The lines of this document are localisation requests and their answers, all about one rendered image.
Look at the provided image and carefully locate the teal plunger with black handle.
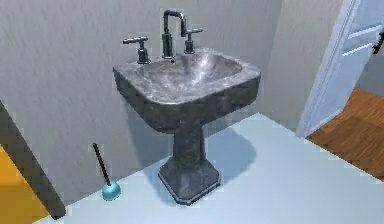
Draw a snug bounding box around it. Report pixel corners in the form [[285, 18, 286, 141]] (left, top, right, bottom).
[[92, 142, 122, 202]]

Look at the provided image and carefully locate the dark metal faucet spout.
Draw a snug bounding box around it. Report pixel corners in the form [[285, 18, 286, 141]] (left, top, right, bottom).
[[161, 9, 188, 61]]

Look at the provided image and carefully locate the black door handle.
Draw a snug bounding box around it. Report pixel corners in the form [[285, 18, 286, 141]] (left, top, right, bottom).
[[371, 30, 384, 56]]

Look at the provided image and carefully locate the dark metal tap handle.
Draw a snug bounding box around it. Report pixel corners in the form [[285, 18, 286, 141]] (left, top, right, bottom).
[[122, 35, 152, 65], [183, 27, 204, 55]]

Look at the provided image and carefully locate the white room door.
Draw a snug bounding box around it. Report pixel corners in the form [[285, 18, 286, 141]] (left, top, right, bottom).
[[295, 0, 384, 139]]

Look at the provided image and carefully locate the yellow cabinet with dark edge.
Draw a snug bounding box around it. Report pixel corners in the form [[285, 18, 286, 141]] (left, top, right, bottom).
[[0, 99, 67, 224]]

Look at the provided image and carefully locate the grey stone pedestal sink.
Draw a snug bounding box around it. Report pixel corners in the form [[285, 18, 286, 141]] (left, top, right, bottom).
[[112, 48, 262, 206]]

